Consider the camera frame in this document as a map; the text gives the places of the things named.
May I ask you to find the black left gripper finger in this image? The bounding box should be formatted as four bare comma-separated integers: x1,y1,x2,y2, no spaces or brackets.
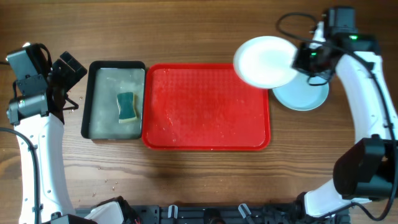
60,51,87,84
51,59,76,93

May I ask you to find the green yellow sponge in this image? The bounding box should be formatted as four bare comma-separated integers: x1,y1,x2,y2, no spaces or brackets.
117,92,137,123

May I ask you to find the white plate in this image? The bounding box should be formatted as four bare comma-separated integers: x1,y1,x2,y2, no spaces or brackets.
233,36,298,89

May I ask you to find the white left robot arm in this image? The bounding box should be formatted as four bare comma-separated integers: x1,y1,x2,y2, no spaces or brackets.
5,44,126,223

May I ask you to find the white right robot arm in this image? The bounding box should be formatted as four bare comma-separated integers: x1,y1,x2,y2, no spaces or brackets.
302,50,397,218

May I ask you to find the red plastic tray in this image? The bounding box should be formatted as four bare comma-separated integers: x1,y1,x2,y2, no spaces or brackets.
142,63,271,151

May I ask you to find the teal plate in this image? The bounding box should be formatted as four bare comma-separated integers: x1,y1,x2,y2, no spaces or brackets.
272,73,330,111

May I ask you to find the black water basin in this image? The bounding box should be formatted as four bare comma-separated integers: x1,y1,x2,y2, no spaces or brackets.
81,60,146,140

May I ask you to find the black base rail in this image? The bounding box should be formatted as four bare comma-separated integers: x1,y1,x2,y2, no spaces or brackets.
76,203,351,224

